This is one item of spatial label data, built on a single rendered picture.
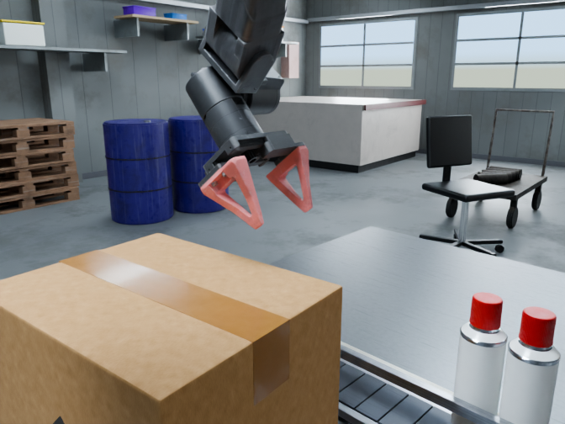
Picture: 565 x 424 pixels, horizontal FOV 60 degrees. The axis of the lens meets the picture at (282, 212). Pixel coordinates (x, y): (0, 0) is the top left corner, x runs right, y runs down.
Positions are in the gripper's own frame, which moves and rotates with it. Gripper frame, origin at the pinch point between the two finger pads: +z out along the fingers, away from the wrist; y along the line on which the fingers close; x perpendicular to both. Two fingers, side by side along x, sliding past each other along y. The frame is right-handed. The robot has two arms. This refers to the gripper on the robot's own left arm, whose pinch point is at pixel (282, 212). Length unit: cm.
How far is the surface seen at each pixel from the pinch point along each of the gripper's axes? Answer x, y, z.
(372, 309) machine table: 30, 47, 19
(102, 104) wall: 454, 350, -351
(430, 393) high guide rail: 0.3, 7.5, 27.3
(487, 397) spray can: -5.2, 9.0, 30.3
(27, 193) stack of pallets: 430, 191, -226
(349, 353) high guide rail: 9.4, 8.9, 19.5
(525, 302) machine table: 9, 72, 36
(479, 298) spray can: -10.6, 10.0, 19.9
